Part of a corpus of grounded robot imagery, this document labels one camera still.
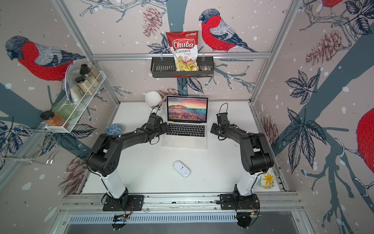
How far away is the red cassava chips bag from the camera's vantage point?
807mm

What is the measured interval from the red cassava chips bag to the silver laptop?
0.70 ft

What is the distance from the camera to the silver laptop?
38.4 inches
